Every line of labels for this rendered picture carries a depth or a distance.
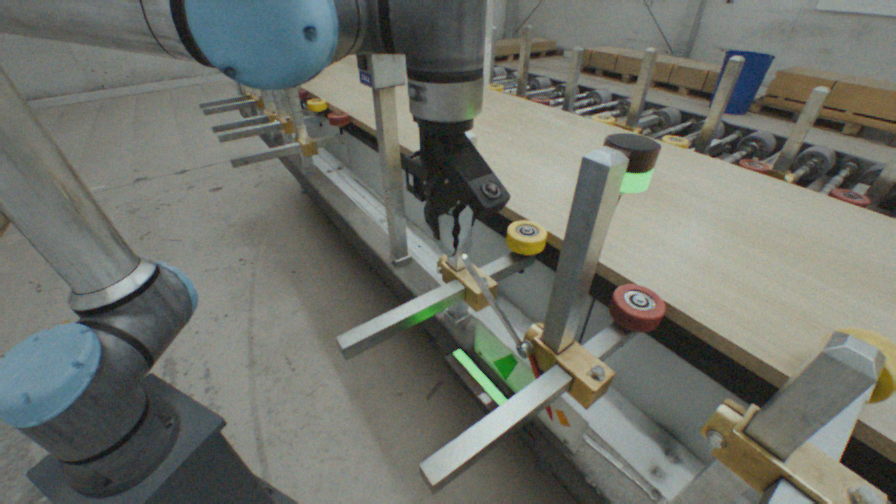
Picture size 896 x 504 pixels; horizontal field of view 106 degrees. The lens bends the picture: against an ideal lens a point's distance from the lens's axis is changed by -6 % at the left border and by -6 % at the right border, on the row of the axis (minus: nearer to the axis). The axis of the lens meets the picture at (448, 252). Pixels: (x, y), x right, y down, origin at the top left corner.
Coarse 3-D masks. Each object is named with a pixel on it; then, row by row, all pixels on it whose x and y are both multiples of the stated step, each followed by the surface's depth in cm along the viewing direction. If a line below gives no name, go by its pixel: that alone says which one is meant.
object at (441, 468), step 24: (600, 336) 58; (624, 336) 58; (600, 360) 56; (552, 384) 51; (504, 408) 48; (528, 408) 48; (480, 432) 46; (504, 432) 46; (432, 456) 43; (456, 456) 43; (480, 456) 45; (432, 480) 41
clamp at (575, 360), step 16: (528, 336) 58; (544, 352) 55; (560, 352) 54; (576, 352) 54; (544, 368) 57; (576, 368) 52; (608, 368) 52; (576, 384) 52; (592, 384) 50; (608, 384) 52; (576, 400) 53; (592, 400) 51
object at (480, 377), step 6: (456, 354) 74; (462, 354) 74; (462, 360) 73; (468, 360) 73; (468, 366) 72; (474, 366) 72; (474, 372) 71; (480, 372) 71; (480, 378) 70; (486, 378) 70; (486, 384) 69; (492, 384) 69; (486, 390) 68; (492, 390) 68; (492, 396) 67; (498, 396) 67; (498, 402) 66; (504, 402) 66
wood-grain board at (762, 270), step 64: (512, 128) 127; (576, 128) 128; (512, 192) 89; (640, 192) 89; (704, 192) 89; (768, 192) 90; (640, 256) 68; (704, 256) 68; (768, 256) 68; (832, 256) 68; (704, 320) 55; (768, 320) 55; (832, 320) 55
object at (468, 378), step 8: (448, 360) 73; (456, 360) 73; (456, 368) 72; (464, 368) 72; (464, 376) 70; (472, 376) 70; (472, 384) 69; (480, 392) 68; (488, 400) 66; (496, 408) 65
